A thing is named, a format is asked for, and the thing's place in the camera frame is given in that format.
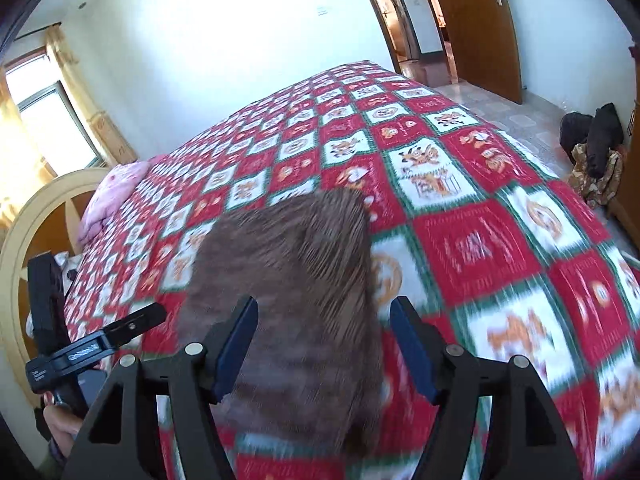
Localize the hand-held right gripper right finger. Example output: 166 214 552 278
389 296 587 480

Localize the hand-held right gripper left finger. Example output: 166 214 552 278
60 295 260 480

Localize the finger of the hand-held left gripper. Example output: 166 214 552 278
100 302 168 352

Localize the brown knitted sweater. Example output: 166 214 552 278
177 189 387 462

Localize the person's left hand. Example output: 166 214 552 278
42 404 85 453

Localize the white patterned cloth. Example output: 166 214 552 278
54 251 83 283

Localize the pale wooden headboard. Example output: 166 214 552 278
0 167 115 403

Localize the red white printed blanket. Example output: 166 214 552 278
62 60 640 480

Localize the pink pillow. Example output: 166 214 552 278
77 157 163 247

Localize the window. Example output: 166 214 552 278
4 52 103 173

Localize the yellow curtain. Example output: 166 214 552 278
42 25 140 167

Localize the yellow patterned cloth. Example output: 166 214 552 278
565 142 627 209

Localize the brown wooden cabinet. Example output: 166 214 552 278
612 107 640 263

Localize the black bag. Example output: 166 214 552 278
558 111 595 165
586 102 625 179

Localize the brown wooden door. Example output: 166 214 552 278
422 0 524 106

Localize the wooden door frame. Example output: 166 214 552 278
350 0 453 81

